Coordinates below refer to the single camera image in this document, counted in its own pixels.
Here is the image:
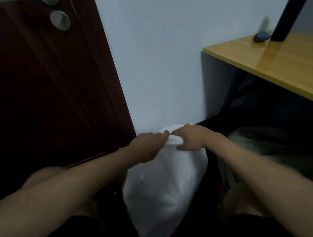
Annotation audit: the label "person's left hand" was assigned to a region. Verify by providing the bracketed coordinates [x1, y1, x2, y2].
[127, 130, 171, 164]

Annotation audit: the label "person's right hand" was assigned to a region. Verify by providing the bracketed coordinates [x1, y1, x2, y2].
[171, 123, 221, 151]

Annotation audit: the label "white bag with red print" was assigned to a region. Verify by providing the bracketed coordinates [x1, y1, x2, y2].
[122, 124, 208, 237]

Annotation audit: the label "grey woven sack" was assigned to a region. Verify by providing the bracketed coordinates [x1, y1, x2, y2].
[217, 126, 313, 196]

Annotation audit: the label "person's right forearm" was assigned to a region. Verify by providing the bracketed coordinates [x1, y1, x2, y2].
[205, 134, 313, 237]

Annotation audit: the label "person's left forearm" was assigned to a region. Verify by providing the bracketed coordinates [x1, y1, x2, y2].
[0, 147, 134, 237]

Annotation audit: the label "person's right leg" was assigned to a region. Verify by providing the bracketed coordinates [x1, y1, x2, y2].
[217, 183, 269, 218]

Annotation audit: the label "person's leg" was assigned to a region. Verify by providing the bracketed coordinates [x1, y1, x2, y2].
[21, 166, 98, 218]
[217, 183, 269, 218]

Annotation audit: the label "person's left leg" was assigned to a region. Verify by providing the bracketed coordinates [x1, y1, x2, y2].
[21, 166, 98, 218]

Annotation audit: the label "dark brown wooden door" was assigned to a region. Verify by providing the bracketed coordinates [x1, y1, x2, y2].
[76, 0, 136, 147]

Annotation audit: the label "black shorts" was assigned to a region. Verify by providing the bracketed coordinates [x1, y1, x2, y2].
[49, 212, 294, 237]

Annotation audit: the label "yellow wooden desk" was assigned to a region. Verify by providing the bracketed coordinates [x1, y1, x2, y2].
[202, 30, 313, 101]

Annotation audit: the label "small dark round case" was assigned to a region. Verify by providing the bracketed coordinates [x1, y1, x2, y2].
[253, 31, 272, 42]

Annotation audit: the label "black cylindrical bottle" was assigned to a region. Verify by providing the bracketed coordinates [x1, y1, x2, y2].
[270, 0, 307, 42]

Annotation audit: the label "silver thumb-turn lock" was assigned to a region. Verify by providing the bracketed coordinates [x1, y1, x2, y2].
[50, 10, 72, 32]

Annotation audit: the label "silver door latch plate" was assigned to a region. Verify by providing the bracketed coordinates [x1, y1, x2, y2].
[69, 0, 79, 21]

